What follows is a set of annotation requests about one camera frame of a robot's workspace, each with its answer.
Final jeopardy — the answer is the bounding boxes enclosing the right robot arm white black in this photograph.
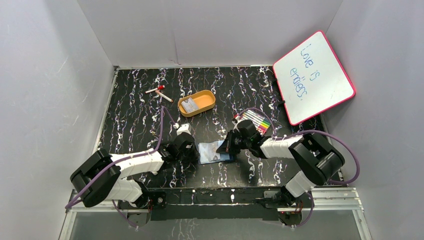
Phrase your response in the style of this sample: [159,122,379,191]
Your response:
[216,119,345,207]

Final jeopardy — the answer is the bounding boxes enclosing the white marker pen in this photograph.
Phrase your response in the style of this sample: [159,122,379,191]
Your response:
[155,90,174,103]

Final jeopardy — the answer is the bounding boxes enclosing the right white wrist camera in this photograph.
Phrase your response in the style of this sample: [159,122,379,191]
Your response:
[232,114,244,127]

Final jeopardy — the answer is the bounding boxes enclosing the orange oval tray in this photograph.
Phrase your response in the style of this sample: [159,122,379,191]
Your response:
[177,90,216,118]

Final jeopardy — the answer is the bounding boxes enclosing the red capped marker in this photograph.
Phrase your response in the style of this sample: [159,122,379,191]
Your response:
[145,85,165,94]

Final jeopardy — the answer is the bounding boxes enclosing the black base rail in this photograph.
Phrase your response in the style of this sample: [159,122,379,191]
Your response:
[117,186,315,227]

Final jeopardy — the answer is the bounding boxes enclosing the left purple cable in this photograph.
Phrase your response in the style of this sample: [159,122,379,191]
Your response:
[64,105,180,229]

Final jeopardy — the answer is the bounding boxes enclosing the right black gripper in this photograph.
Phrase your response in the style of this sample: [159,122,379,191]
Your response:
[217,130,251,155]

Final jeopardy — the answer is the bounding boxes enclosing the pink framed whiteboard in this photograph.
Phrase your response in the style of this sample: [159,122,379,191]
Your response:
[272,30,356,126]

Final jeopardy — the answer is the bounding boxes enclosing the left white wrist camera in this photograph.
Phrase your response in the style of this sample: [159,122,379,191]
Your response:
[173,123,192,135]

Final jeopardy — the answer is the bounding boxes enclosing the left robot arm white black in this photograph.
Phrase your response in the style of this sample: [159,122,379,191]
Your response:
[70,132,199,208]

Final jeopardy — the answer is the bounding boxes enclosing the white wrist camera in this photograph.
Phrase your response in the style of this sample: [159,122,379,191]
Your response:
[173,123,192,135]
[232,114,244,127]

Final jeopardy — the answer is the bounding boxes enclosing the blue leather card holder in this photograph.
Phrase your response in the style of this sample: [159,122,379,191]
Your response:
[197,140,235,165]

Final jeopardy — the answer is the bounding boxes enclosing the pack of coloured markers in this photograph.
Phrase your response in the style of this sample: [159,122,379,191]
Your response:
[238,109,271,136]

